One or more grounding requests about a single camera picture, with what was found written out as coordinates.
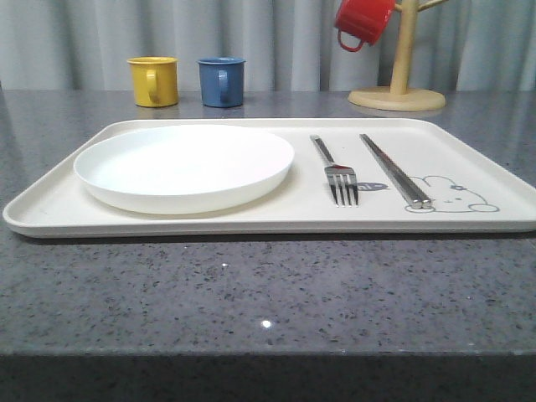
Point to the silver metal fork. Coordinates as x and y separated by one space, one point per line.
342 180

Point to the beige rabbit serving tray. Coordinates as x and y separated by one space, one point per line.
423 180

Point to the red enamel mug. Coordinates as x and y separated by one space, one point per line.
365 20

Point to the wooden mug tree stand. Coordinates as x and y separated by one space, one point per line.
398 96

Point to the white round plate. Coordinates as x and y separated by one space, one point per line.
186 169

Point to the yellow enamel mug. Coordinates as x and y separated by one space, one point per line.
154 81

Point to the grey pleated curtain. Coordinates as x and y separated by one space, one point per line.
287 45

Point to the blue enamel mug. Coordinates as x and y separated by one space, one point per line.
222 81

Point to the silver metal chopstick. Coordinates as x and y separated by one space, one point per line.
400 173
391 173

